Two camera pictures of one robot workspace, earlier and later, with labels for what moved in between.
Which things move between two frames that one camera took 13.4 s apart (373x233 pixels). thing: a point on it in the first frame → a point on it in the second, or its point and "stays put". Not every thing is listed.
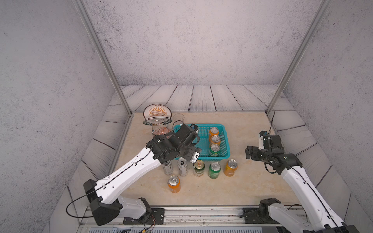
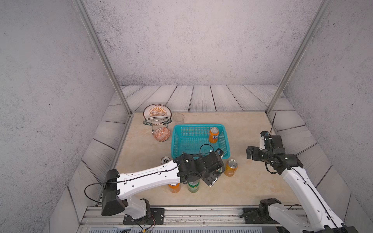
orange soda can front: (174, 184) stays put
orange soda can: (230, 167) stays put
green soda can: (214, 150) → (193, 187)
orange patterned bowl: (161, 131) stays put
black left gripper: (191, 156) → (213, 178)
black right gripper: (254, 156) stays put
